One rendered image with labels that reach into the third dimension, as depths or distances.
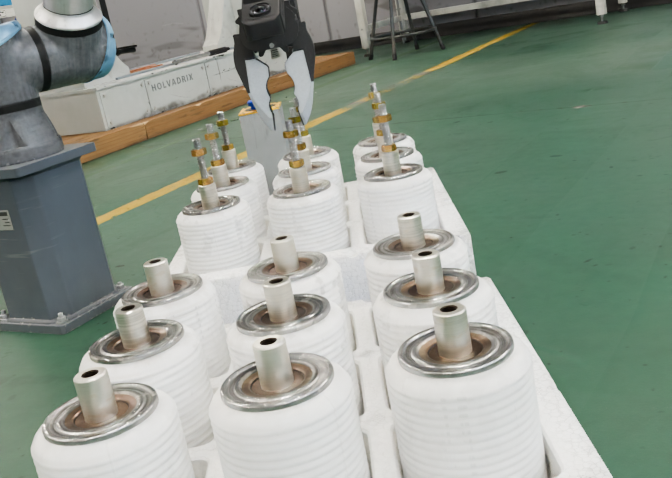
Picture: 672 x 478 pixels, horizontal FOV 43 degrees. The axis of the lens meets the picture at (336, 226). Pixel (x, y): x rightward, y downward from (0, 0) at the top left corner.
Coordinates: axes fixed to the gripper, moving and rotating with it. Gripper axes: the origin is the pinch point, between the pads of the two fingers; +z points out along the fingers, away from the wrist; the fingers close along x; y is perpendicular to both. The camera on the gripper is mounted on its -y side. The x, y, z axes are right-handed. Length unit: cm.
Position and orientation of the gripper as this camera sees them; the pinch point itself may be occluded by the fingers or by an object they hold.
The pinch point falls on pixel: (287, 118)
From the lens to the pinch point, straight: 105.9
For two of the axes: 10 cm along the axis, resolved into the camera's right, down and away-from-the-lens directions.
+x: -9.8, 1.7, 0.6
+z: 1.8, 9.5, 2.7
